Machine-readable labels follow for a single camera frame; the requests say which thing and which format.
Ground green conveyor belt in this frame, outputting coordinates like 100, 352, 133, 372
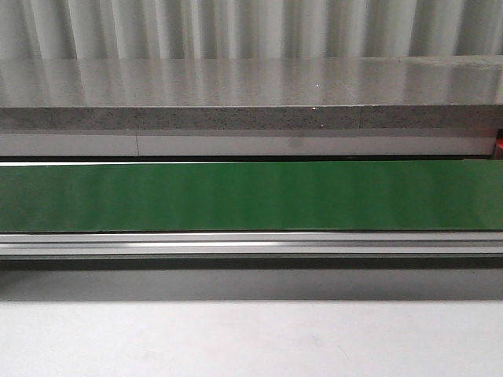
1, 159, 502, 270

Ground grey granite counter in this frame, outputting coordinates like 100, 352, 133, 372
1, 56, 502, 160

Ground white pleated curtain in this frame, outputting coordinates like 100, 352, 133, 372
1, 1, 502, 59

